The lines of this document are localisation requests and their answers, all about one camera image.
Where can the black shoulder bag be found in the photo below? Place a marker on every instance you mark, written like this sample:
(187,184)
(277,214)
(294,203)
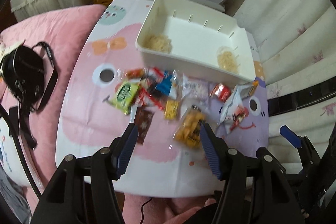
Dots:
(23,70)

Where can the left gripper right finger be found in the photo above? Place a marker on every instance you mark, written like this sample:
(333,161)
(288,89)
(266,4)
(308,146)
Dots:
(215,150)

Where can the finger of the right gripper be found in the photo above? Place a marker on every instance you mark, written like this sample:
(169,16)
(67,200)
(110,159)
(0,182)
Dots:
(290,136)

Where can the black cookie packet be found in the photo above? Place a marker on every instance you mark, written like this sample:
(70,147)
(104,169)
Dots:
(153,88)

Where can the brown star wrapper snack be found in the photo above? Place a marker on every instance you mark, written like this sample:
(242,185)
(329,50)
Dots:
(143,119)

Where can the orange grey oats bar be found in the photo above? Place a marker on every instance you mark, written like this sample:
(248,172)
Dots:
(247,90)

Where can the orange fried snack bag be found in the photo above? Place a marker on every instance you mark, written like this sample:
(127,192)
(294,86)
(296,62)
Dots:
(188,132)

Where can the orange twist snack packet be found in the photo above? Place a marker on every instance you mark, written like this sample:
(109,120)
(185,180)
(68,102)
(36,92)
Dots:
(135,73)

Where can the cartoon printed tablecloth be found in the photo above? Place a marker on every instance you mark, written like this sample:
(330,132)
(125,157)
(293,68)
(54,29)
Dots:
(159,167)

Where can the green snack packet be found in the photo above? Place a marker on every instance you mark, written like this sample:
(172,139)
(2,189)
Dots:
(124,97)

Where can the red white cookies packet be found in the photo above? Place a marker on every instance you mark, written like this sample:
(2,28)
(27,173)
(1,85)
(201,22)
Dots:
(145,99)

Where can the pale puffed snack bag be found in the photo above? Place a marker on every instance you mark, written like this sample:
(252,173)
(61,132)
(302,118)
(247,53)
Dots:
(159,43)

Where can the white plastic storage bin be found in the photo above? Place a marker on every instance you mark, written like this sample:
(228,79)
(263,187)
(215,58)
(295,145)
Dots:
(197,34)

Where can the yellow small snack packet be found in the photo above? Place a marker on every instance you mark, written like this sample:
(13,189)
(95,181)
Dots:
(171,109)

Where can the small red snack packet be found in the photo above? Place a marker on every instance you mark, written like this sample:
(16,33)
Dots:
(221,92)

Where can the pink bed quilt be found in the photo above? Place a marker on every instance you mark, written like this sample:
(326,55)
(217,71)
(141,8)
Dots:
(66,31)

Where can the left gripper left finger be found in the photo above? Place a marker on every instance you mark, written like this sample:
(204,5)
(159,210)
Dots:
(122,149)

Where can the white purple bread packet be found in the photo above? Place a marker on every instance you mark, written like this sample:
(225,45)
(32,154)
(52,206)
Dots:
(195,89)

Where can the large white red snack bag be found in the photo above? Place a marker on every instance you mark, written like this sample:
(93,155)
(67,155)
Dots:
(232,112)

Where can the blue snack packet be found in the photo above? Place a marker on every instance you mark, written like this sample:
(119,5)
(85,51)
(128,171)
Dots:
(167,86)

